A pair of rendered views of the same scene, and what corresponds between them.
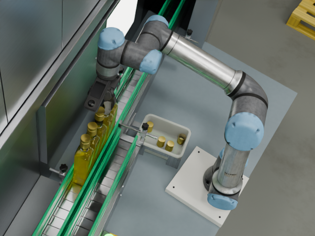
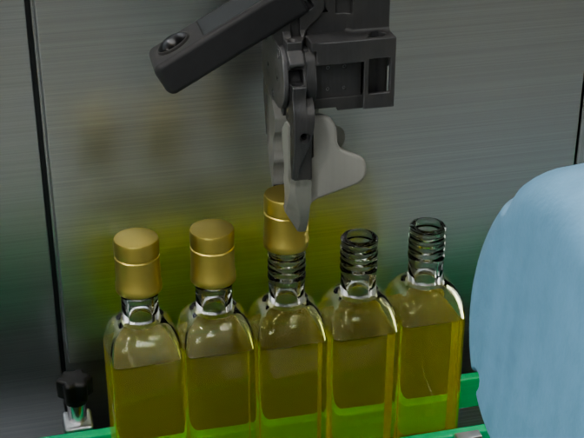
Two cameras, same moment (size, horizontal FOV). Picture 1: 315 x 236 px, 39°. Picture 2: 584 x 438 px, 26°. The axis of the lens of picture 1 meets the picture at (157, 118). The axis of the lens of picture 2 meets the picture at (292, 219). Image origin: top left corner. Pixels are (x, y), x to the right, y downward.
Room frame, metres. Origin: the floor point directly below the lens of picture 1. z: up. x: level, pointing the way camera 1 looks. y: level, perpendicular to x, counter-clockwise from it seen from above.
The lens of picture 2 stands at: (0.65, -0.60, 1.60)
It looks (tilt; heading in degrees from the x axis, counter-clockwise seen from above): 27 degrees down; 69
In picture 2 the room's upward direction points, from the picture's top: straight up
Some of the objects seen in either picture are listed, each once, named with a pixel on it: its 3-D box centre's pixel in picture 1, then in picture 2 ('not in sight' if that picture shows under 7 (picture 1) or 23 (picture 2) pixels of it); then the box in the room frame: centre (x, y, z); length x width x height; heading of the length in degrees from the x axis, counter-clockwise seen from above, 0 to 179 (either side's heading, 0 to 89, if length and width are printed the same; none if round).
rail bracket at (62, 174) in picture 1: (58, 173); (77, 428); (0.78, 0.30, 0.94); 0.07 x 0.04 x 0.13; 84
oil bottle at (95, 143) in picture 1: (89, 152); (217, 417); (0.89, 0.21, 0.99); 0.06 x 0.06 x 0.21; 84
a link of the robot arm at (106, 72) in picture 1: (107, 64); not in sight; (0.96, 0.20, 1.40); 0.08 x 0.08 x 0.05
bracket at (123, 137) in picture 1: (130, 143); not in sight; (1.07, 0.08, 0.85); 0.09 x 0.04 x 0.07; 84
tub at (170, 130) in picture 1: (162, 139); not in sight; (1.17, -0.05, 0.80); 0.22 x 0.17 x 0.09; 84
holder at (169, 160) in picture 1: (156, 138); not in sight; (1.18, -0.02, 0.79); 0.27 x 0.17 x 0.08; 84
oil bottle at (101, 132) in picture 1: (96, 141); (287, 408); (0.94, 0.20, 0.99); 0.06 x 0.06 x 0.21; 83
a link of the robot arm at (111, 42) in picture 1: (111, 47); not in sight; (0.96, 0.20, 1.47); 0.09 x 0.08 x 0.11; 86
